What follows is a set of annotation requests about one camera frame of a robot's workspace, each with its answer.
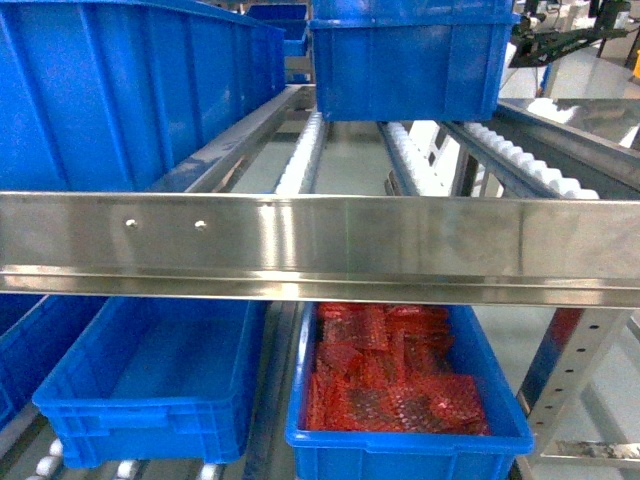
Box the blue bin with red bags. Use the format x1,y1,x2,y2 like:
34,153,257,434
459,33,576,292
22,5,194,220
285,302,534,479

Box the blue bin upper middle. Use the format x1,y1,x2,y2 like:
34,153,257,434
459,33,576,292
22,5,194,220
309,0,517,122

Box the empty blue plastic bin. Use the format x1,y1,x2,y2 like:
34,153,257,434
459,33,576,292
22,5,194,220
33,297,267,468

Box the large blue bin upper left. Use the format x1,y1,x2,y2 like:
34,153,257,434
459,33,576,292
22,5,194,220
1,1,285,191

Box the red bubble wrap bags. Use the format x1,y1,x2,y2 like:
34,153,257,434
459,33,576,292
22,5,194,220
305,302,490,436

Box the stainless steel flow rack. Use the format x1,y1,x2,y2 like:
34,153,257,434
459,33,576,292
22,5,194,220
1,86,639,479

